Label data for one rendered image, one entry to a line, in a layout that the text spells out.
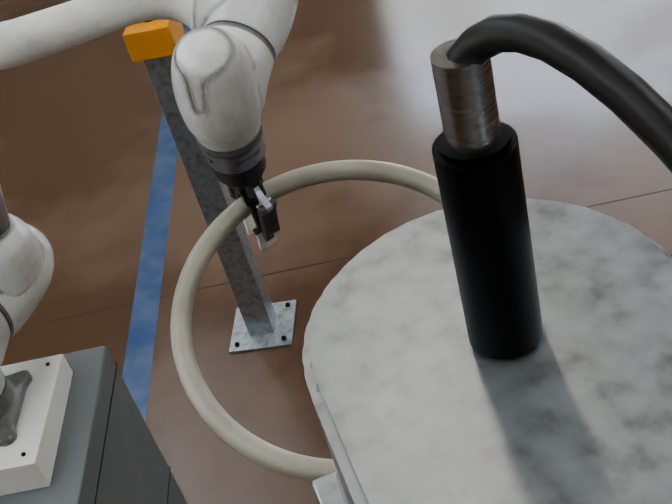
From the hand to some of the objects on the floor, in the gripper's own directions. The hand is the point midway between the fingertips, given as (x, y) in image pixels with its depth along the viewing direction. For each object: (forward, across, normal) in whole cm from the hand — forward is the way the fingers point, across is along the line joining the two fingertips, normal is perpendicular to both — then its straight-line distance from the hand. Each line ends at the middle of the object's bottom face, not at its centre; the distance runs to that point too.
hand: (259, 226), depth 155 cm
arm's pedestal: (+117, +9, -64) cm, 134 cm away
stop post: (+152, -60, +12) cm, 164 cm away
